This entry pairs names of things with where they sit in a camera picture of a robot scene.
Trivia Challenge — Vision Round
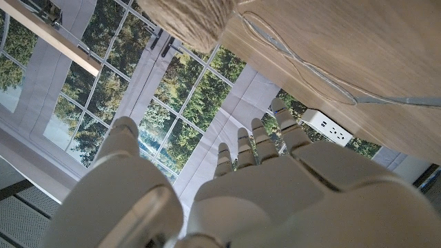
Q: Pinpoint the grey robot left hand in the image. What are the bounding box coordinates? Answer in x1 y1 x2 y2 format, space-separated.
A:
41 98 441 248

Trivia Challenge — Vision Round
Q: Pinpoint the beige twine spool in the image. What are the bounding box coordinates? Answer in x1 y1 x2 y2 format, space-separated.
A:
136 0 359 106

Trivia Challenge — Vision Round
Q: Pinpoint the wooden hanger with metal clips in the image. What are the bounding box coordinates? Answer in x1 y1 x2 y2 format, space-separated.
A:
0 0 104 77

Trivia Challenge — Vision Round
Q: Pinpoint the forest window printed backdrop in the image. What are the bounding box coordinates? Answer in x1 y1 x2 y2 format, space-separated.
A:
0 0 383 207

